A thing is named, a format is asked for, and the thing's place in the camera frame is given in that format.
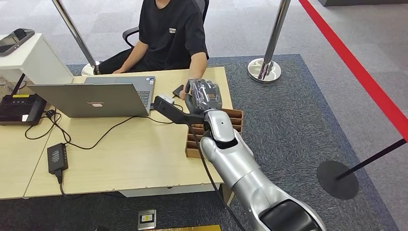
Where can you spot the grey handheld screen device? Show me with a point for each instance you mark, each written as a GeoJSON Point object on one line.
{"type": "Point", "coordinates": [12, 40]}

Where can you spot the black stanchion post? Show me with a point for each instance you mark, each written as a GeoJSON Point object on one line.
{"type": "Point", "coordinates": [338, 180]}

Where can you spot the metal floor outlet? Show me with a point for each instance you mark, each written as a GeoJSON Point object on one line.
{"type": "Point", "coordinates": [147, 219]}

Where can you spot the brown wooden card organizer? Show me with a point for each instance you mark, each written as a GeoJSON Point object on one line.
{"type": "Point", "coordinates": [192, 148]}

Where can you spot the chrome stanchion post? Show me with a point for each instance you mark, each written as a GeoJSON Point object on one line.
{"type": "Point", "coordinates": [274, 35]}
{"type": "Point", "coordinates": [75, 33]}

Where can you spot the black power adapter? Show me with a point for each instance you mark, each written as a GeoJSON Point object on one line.
{"type": "Point", "coordinates": [57, 157]}

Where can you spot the person's right forearm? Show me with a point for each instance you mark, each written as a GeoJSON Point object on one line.
{"type": "Point", "coordinates": [134, 55]}

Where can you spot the grey laptop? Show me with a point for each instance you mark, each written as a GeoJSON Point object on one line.
{"type": "Point", "coordinates": [95, 100]}

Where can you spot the black router with antenna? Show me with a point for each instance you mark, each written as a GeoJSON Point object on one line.
{"type": "Point", "coordinates": [20, 110]}

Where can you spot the person's right hand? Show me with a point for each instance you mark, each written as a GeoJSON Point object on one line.
{"type": "Point", "coordinates": [119, 70]}

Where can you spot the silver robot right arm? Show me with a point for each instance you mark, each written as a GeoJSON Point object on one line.
{"type": "Point", "coordinates": [242, 172]}

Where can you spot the person's left forearm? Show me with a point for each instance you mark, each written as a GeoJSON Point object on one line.
{"type": "Point", "coordinates": [197, 67]}

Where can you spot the red barrier belt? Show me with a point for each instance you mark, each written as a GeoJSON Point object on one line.
{"type": "Point", "coordinates": [360, 71]}

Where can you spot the yellow strip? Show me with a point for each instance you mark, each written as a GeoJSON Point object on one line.
{"type": "Point", "coordinates": [185, 228]}

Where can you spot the person's left hand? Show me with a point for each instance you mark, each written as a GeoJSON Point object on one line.
{"type": "Point", "coordinates": [182, 94]}

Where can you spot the dark grey rug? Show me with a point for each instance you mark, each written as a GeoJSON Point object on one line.
{"type": "Point", "coordinates": [287, 127]}

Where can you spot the person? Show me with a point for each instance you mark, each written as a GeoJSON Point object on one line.
{"type": "Point", "coordinates": [172, 32]}

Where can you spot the white cabinet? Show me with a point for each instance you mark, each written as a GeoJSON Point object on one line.
{"type": "Point", "coordinates": [35, 63]}

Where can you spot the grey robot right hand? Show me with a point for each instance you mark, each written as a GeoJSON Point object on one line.
{"type": "Point", "coordinates": [204, 95]}

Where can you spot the black office chair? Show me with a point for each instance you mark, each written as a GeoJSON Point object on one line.
{"type": "Point", "coordinates": [129, 33]}

